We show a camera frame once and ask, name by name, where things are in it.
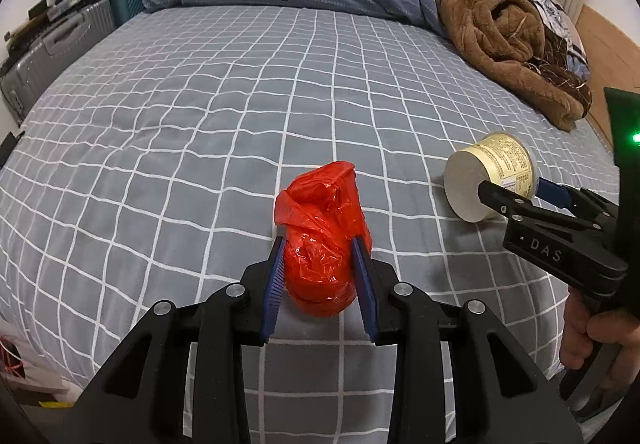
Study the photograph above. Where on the red plastic bag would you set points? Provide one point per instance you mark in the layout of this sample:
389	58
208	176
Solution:
320	234

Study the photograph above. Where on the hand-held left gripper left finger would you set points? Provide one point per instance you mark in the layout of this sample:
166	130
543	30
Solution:
274	284

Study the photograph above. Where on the printed pillow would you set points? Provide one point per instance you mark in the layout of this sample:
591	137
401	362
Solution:
555	11

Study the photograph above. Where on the silver suitcase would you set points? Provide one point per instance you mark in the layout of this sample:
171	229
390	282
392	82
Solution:
55	53

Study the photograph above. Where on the wooden headboard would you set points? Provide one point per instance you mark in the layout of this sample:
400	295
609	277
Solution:
597	53

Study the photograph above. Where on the person's right hand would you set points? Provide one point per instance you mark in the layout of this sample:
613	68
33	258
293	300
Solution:
575	339

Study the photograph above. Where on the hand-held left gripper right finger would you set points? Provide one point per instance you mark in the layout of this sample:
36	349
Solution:
364	289

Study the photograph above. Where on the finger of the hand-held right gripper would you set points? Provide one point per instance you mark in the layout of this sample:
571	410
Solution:
552	191
530	209

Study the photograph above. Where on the black power adapter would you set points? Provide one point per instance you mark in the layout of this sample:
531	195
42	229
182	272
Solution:
10	146

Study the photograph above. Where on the cream paper cup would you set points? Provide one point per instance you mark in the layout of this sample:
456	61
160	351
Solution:
500	163

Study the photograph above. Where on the brown fleece blanket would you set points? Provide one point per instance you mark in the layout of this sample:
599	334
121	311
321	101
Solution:
480	13

